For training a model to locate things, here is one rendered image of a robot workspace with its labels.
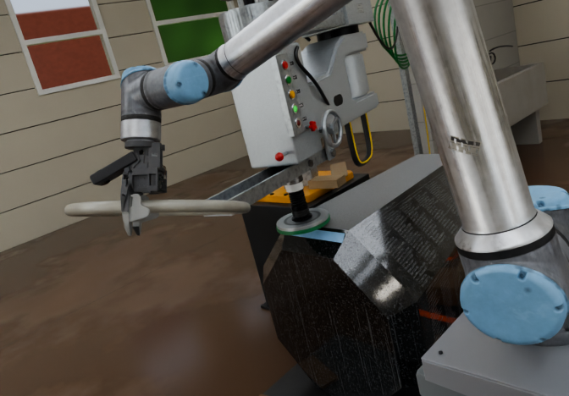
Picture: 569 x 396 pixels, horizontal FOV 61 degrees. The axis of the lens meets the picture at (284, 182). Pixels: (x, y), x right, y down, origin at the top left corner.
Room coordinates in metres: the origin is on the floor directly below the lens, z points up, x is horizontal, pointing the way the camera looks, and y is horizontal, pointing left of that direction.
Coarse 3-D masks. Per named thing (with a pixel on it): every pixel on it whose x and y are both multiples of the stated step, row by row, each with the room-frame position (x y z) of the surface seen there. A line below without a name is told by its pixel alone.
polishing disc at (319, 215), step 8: (312, 208) 1.91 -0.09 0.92; (320, 208) 1.89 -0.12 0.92; (288, 216) 1.89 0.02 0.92; (312, 216) 1.82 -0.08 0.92; (320, 216) 1.79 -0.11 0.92; (328, 216) 1.79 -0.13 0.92; (280, 224) 1.81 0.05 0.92; (288, 224) 1.79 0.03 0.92; (296, 224) 1.76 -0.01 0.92; (304, 224) 1.74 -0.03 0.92; (312, 224) 1.73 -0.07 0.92
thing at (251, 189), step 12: (312, 156) 1.86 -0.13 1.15; (324, 156) 1.94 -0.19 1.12; (276, 168) 1.84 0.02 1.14; (288, 168) 1.71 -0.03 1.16; (300, 168) 1.77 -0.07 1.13; (252, 180) 1.71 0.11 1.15; (264, 180) 1.59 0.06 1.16; (276, 180) 1.64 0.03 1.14; (288, 180) 1.70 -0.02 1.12; (228, 192) 1.59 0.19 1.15; (240, 192) 1.65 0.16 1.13; (252, 192) 1.52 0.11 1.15; (264, 192) 1.57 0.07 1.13; (204, 216) 1.49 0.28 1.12
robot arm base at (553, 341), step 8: (568, 312) 0.77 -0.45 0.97; (568, 320) 0.77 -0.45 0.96; (568, 328) 0.77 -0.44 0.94; (560, 336) 0.76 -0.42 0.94; (568, 336) 0.76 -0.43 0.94; (536, 344) 0.78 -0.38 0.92; (544, 344) 0.77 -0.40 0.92; (552, 344) 0.76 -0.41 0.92; (560, 344) 0.76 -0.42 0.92; (568, 344) 0.76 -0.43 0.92
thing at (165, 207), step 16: (64, 208) 1.19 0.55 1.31; (80, 208) 1.11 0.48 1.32; (96, 208) 1.08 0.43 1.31; (112, 208) 1.07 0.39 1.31; (160, 208) 1.06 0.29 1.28; (176, 208) 1.07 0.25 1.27; (192, 208) 1.09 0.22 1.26; (208, 208) 1.11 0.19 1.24; (224, 208) 1.14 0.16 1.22; (240, 208) 1.19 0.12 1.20
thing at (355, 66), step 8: (352, 56) 2.29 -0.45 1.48; (360, 56) 2.30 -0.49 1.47; (352, 64) 2.28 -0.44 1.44; (360, 64) 2.30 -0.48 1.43; (352, 72) 2.27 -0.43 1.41; (360, 72) 2.29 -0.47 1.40; (352, 80) 2.27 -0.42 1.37; (360, 80) 2.28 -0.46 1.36; (352, 88) 2.27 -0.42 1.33; (360, 88) 2.28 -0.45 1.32; (368, 88) 2.33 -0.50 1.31; (352, 96) 2.28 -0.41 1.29
